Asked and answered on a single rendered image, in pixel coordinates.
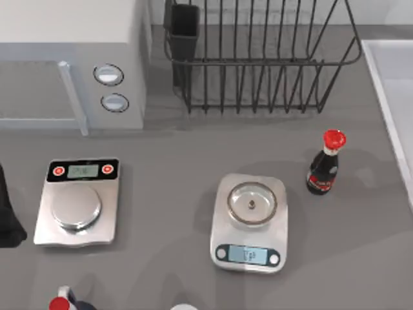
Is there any small microwave knob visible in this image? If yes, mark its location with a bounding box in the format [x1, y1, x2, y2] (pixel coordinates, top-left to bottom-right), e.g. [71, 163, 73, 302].
[100, 92, 130, 114]

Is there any dark sauce bottle red cap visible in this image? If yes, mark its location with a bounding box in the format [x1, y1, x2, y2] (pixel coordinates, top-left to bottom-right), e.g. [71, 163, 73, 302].
[306, 129, 347, 196]

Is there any large microwave knob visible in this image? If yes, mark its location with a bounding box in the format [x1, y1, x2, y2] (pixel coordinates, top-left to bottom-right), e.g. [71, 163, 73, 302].
[92, 63, 125, 87]

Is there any black cutlery holder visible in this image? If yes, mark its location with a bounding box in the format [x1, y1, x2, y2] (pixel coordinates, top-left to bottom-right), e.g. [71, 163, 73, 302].
[163, 0, 201, 87]

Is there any silver scale with black panel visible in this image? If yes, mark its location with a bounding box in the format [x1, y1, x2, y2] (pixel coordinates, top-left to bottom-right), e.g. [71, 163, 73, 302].
[33, 157, 121, 248]

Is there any pale microwave oven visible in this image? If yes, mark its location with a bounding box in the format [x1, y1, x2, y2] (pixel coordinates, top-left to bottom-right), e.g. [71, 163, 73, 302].
[0, 0, 153, 136]

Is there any microwave door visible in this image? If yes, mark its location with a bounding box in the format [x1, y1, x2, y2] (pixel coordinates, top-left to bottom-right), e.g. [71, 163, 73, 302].
[0, 60, 89, 136]

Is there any red capped bottle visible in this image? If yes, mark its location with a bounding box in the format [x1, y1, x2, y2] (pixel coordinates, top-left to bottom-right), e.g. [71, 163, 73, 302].
[48, 285, 97, 310]

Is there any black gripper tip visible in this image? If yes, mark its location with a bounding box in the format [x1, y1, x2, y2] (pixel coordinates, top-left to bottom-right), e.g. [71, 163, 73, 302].
[0, 164, 28, 249]

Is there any silver scale with ring plate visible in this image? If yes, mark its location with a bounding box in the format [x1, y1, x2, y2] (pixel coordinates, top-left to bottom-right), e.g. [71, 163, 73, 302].
[209, 172, 289, 274]

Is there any black wire dish rack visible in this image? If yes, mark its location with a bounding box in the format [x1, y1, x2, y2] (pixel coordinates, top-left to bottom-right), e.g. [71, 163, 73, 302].
[163, 0, 363, 115]

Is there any microwave door handle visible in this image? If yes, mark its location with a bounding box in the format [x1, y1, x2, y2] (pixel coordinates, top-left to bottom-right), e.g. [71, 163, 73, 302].
[57, 61, 90, 136]

